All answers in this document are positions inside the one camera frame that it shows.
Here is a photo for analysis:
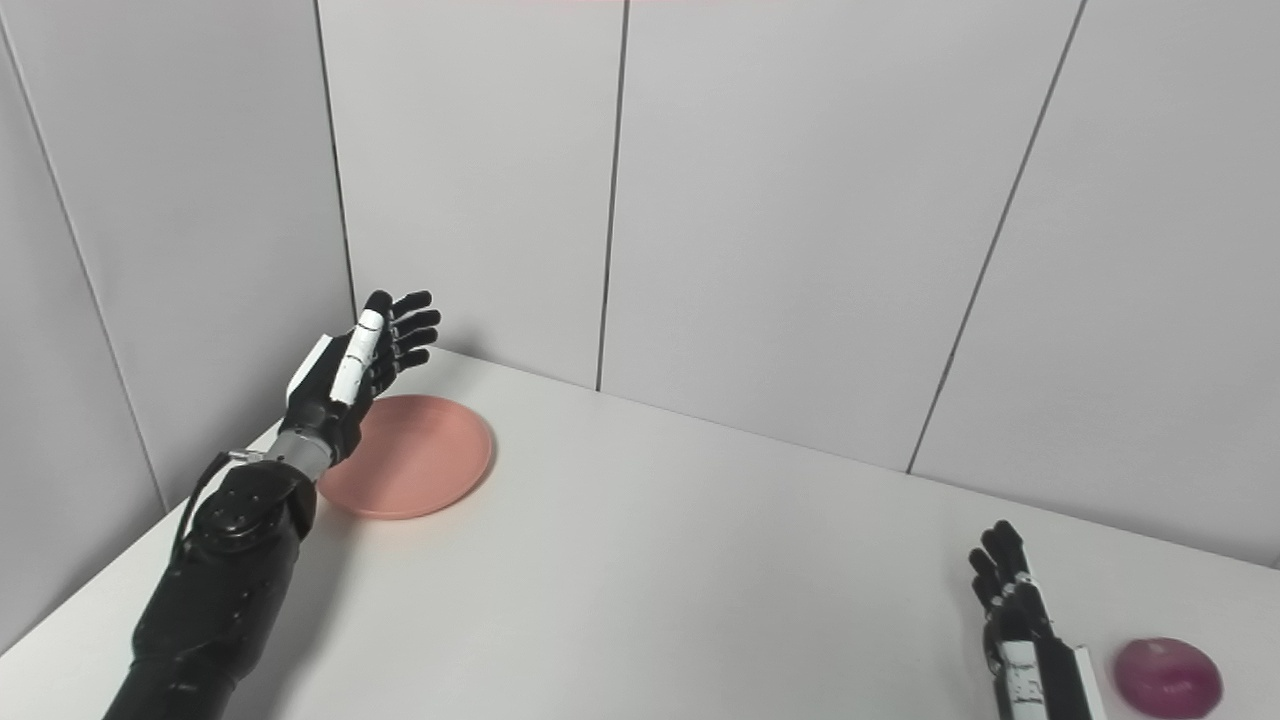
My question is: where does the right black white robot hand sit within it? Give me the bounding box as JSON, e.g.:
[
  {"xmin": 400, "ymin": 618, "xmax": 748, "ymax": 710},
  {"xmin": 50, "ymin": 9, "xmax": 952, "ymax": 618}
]
[{"xmin": 968, "ymin": 520, "xmax": 1109, "ymax": 720}]

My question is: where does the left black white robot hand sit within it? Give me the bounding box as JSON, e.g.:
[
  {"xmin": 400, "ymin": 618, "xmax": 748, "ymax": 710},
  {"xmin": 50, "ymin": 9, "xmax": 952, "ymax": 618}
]
[{"xmin": 278, "ymin": 290, "xmax": 442, "ymax": 467}]

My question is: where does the pink plastic plate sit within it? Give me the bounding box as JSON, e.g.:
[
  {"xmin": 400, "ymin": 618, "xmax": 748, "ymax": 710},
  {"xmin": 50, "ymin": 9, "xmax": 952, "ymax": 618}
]
[{"xmin": 316, "ymin": 394, "xmax": 496, "ymax": 520}]

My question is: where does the purple red onion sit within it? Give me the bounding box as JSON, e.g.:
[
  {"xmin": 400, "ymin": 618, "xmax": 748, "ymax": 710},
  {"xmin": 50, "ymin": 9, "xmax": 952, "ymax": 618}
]
[{"xmin": 1114, "ymin": 637, "xmax": 1225, "ymax": 719}]

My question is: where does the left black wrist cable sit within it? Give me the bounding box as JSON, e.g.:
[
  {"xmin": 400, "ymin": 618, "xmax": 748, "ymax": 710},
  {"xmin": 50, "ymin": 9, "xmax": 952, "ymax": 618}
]
[{"xmin": 172, "ymin": 450, "xmax": 267, "ymax": 561}]

